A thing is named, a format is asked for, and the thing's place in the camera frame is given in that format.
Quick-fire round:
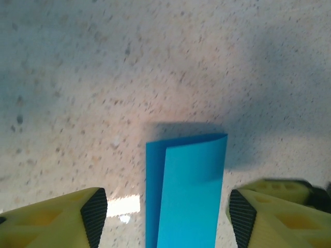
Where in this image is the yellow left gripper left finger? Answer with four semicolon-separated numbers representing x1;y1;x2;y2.
0;187;108;248

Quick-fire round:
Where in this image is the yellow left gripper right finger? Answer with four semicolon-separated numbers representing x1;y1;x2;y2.
224;189;331;248

